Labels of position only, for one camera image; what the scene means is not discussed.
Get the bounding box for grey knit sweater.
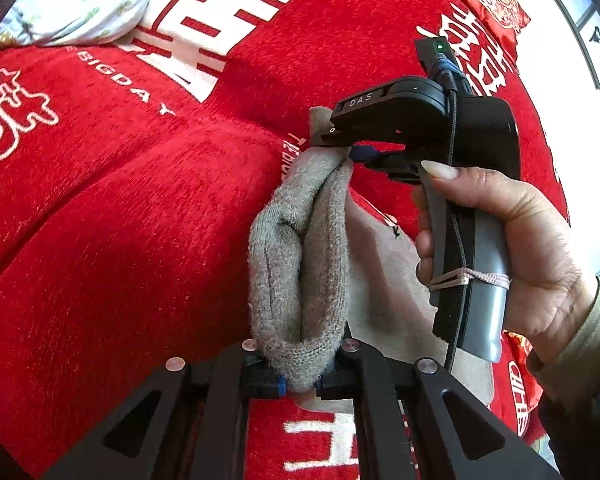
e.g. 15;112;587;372
248;106;494;414

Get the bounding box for beige sleeve forearm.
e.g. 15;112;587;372
527;284;600;479

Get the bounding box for person's right hand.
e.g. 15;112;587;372
412;160;600;365

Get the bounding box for red wedding bedspread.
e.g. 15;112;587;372
0;0;567;478

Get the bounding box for white floral quilt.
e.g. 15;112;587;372
0;0;150;49

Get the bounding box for black braided cable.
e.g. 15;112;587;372
432;52;473;373

